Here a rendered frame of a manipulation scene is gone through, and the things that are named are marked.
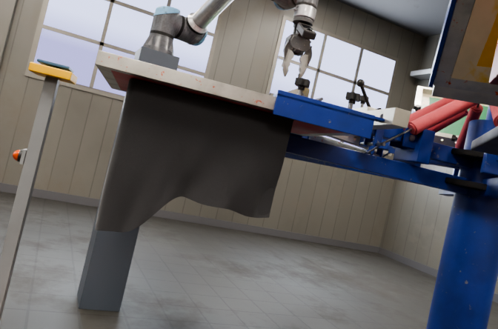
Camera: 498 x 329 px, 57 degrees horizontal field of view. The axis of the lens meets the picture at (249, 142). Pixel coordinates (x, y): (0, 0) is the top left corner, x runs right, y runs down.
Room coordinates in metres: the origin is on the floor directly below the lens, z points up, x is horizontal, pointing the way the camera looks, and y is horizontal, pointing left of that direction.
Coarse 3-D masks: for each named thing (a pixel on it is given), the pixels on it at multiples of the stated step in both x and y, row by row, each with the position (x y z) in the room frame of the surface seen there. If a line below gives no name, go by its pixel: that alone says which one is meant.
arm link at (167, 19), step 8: (160, 8) 2.11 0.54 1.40; (168, 8) 2.11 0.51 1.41; (160, 16) 2.11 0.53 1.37; (168, 16) 2.11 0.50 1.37; (176, 16) 2.14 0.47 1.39; (152, 24) 2.13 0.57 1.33; (160, 24) 2.11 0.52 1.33; (168, 24) 2.12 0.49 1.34; (176, 24) 2.14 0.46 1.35; (184, 24) 2.16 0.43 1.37; (168, 32) 2.12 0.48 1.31; (176, 32) 2.16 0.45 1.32
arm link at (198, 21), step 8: (208, 0) 2.07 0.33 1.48; (216, 0) 2.03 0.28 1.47; (224, 0) 2.02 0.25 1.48; (232, 0) 2.03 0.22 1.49; (200, 8) 2.12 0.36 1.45; (208, 8) 2.08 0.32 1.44; (216, 8) 2.06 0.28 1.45; (224, 8) 2.07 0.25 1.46; (184, 16) 2.19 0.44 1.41; (192, 16) 2.16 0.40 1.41; (200, 16) 2.12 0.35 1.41; (208, 16) 2.11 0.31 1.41; (216, 16) 2.12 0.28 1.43; (192, 24) 2.16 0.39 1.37; (200, 24) 2.15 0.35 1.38; (208, 24) 2.17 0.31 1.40; (184, 32) 2.18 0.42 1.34; (192, 32) 2.18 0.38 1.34; (200, 32) 2.18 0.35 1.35; (184, 40) 2.22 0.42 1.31; (192, 40) 2.22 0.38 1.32; (200, 40) 2.24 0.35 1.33
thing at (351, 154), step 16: (288, 144) 1.55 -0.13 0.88; (304, 144) 1.56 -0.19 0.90; (320, 144) 1.57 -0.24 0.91; (320, 160) 1.62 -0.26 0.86; (336, 160) 1.59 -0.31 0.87; (352, 160) 1.60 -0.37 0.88; (368, 160) 1.61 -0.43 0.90; (384, 160) 1.63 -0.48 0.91; (400, 176) 1.64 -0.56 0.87; (416, 176) 1.66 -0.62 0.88; (432, 176) 1.67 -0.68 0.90; (448, 176) 1.69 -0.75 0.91; (464, 192) 1.70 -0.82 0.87
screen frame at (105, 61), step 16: (96, 64) 1.16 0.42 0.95; (112, 64) 1.16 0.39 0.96; (128, 64) 1.17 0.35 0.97; (144, 64) 1.18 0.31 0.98; (112, 80) 1.44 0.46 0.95; (160, 80) 1.19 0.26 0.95; (176, 80) 1.20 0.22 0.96; (192, 80) 1.21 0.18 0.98; (208, 80) 1.22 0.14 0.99; (224, 96) 1.23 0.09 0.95; (240, 96) 1.24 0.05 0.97; (256, 96) 1.25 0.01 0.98; (272, 96) 1.26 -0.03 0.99
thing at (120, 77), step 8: (112, 72) 1.24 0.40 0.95; (120, 80) 1.39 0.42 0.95; (128, 80) 1.34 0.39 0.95; (144, 80) 1.26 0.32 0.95; (176, 88) 1.27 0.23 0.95; (208, 96) 1.29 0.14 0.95; (240, 104) 1.31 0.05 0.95; (272, 112) 1.31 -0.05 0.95; (304, 128) 1.57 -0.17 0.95; (312, 128) 1.51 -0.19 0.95; (320, 128) 1.45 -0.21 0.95
